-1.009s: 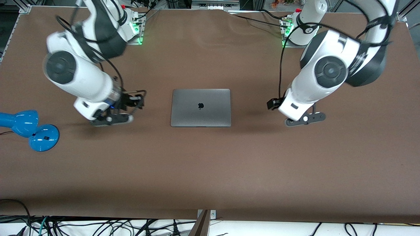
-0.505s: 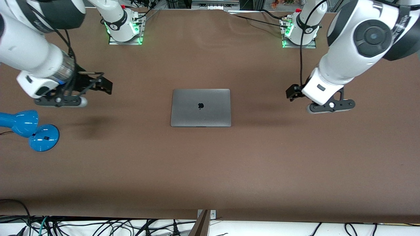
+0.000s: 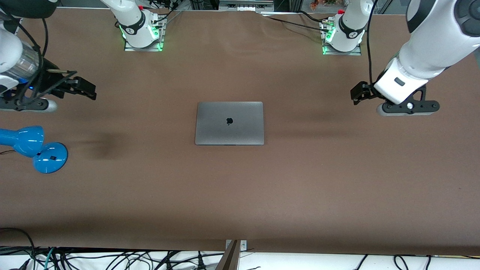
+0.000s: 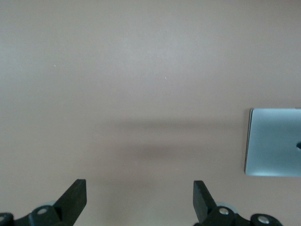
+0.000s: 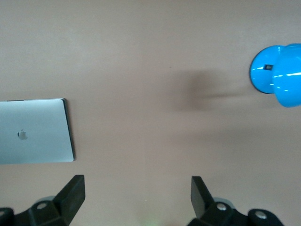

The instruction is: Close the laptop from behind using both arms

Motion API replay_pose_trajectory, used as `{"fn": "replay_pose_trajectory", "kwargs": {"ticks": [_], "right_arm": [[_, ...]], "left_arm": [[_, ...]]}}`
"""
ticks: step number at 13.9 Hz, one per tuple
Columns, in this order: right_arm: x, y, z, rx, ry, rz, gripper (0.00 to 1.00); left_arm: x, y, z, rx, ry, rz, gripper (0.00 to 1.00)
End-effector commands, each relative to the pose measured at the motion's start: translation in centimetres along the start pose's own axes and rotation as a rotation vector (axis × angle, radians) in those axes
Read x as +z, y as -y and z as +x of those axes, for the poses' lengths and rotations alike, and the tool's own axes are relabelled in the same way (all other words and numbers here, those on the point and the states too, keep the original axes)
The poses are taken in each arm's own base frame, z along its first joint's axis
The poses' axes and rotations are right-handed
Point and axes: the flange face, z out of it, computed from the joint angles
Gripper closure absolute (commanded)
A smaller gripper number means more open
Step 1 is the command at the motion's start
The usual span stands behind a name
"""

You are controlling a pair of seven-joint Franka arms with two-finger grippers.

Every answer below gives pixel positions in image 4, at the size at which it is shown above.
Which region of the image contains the grey laptop computer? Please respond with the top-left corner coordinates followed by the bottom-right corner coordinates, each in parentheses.
top-left (244, 107), bottom-right (301, 177)

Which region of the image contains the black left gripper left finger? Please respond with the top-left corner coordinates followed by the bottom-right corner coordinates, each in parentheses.
top-left (0, 178), bottom-right (88, 226)

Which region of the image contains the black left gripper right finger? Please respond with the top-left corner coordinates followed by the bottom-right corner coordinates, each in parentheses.
top-left (193, 180), bottom-right (283, 226)

